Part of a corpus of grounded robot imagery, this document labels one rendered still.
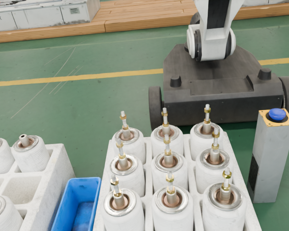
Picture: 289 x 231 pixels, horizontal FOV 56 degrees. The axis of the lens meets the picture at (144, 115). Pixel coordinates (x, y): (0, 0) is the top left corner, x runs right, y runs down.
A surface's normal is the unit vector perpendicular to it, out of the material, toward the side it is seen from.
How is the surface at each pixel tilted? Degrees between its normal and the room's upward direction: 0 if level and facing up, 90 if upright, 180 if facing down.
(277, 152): 90
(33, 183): 90
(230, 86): 0
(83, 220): 0
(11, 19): 90
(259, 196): 90
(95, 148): 0
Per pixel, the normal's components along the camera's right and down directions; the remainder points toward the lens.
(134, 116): -0.11, -0.81
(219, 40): 0.02, 0.91
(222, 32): -0.11, -0.41
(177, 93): -0.11, -0.16
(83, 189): -0.04, 0.55
